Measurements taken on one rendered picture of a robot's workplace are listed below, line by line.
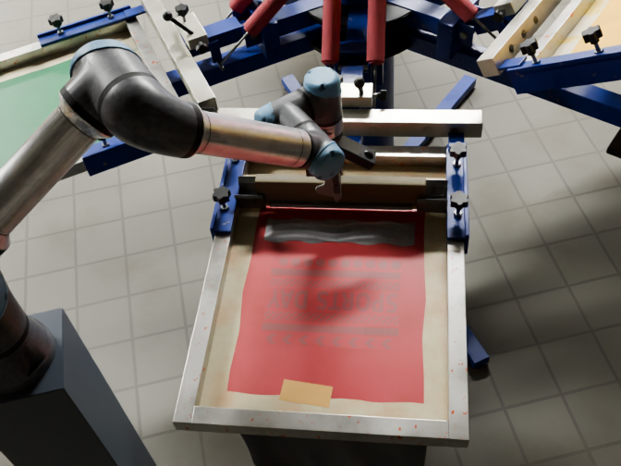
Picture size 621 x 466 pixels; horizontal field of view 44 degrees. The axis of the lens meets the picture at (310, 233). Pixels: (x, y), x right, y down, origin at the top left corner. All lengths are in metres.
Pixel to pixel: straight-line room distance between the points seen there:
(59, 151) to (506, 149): 2.37
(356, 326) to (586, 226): 1.65
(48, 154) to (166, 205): 1.96
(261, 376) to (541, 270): 1.60
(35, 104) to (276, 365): 1.15
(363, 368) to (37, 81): 1.37
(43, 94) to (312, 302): 1.11
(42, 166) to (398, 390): 0.82
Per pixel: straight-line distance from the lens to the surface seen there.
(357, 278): 1.78
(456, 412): 1.58
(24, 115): 2.40
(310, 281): 1.78
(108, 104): 1.29
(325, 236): 1.85
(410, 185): 1.82
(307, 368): 1.66
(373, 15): 2.18
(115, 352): 2.94
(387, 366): 1.66
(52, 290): 3.20
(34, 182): 1.40
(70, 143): 1.38
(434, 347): 1.68
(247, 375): 1.67
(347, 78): 2.13
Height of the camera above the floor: 2.40
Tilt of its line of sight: 51 degrees down
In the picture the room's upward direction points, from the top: 7 degrees counter-clockwise
